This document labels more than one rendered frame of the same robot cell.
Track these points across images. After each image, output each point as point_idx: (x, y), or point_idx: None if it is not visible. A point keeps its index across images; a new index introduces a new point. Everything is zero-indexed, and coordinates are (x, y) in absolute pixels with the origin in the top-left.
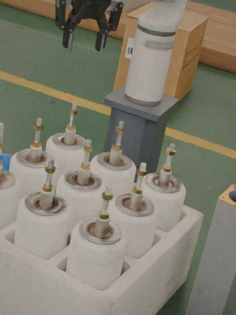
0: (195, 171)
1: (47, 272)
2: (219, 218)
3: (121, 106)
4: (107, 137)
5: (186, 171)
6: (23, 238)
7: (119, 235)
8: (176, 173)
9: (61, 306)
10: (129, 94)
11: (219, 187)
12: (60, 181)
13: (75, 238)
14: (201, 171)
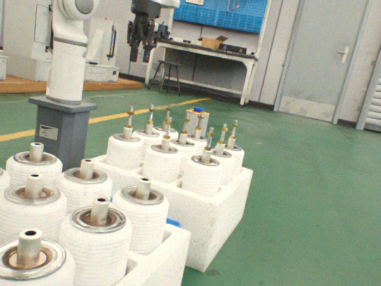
0: (0, 160)
1: (243, 178)
2: (202, 124)
3: (81, 108)
4: (65, 141)
5: (1, 163)
6: (229, 176)
7: None
8: (4, 167)
9: (244, 190)
10: (74, 99)
11: None
12: (187, 148)
13: (239, 153)
14: (2, 159)
